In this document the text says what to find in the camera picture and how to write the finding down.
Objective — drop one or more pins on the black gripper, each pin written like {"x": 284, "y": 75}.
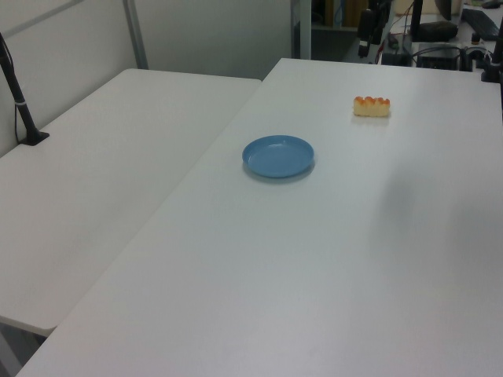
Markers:
{"x": 366, "y": 24}

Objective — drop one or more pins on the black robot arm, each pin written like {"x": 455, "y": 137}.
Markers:
{"x": 381, "y": 9}

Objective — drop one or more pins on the bread loaf with browned crust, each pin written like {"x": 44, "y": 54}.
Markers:
{"x": 371, "y": 107}

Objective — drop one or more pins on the blue round plate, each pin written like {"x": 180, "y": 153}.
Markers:
{"x": 275, "y": 159}

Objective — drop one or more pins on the small black box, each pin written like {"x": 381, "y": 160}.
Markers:
{"x": 395, "y": 58}

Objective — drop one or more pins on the black monitor stand pole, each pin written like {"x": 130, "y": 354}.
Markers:
{"x": 416, "y": 19}

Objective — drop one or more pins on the dark brown pouch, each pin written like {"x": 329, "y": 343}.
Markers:
{"x": 438, "y": 31}

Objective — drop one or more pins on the black electronics box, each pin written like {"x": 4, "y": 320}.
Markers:
{"x": 438, "y": 58}

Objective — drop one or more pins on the black keyboard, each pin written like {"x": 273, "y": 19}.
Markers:
{"x": 480, "y": 23}

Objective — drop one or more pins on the white partition post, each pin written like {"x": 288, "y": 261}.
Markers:
{"x": 302, "y": 29}

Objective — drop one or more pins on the black clamp mount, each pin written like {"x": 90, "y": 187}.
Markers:
{"x": 492, "y": 63}

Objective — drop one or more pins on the black camera pole with base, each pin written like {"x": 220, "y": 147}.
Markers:
{"x": 19, "y": 102}

